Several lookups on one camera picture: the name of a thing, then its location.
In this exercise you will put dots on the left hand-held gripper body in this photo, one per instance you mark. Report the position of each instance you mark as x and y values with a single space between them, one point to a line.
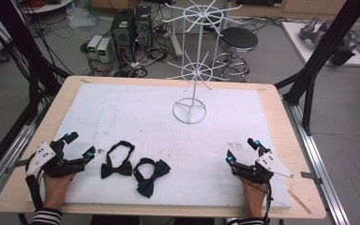
39 157

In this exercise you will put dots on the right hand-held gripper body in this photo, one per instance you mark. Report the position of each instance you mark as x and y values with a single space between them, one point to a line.
270 163

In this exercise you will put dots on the black bow tie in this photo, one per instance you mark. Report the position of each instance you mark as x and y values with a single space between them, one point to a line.
118 168

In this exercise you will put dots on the dark navy bow tie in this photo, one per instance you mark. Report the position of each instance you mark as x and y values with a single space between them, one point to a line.
154 175

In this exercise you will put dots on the person's left hand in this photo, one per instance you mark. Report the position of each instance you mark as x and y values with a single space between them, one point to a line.
56 190

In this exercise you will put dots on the person's right hand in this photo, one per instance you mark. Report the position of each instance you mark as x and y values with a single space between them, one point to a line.
254 198

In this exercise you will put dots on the thin wooden stick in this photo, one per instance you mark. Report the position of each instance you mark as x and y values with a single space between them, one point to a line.
300 202

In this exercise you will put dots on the light wooden table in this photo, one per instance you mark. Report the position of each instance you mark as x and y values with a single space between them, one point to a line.
75 79

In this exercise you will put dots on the white foam mat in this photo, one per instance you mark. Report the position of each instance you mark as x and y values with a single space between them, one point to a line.
168 146

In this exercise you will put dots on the grey bench power supply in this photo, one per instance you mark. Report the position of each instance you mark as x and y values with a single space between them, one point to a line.
104 50
93 45

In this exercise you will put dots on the black round chrome stool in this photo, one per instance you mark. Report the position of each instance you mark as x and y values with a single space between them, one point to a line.
238 39

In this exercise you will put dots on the white floor board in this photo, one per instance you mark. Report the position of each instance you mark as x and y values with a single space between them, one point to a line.
296 40

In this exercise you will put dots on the large black computer tower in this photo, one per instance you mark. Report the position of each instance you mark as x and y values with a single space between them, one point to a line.
123 34

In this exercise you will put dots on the clear plastic bag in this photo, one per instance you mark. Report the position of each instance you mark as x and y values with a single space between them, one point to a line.
81 17

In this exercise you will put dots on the slim black computer tower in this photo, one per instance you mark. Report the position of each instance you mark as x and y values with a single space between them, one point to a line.
143 26

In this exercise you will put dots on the white round table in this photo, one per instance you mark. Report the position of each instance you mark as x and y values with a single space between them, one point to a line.
48 6

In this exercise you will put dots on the grey robot part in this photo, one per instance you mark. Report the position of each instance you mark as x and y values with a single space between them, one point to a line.
340 40

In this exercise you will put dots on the white metal table leg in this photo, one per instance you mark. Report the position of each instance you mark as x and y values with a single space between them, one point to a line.
175 34

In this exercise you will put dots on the grey metal bracket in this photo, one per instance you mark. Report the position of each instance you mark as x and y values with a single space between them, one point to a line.
15 165
311 177

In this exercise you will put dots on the aluminium rail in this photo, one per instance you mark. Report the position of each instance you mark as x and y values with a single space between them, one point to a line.
9 150
322 162

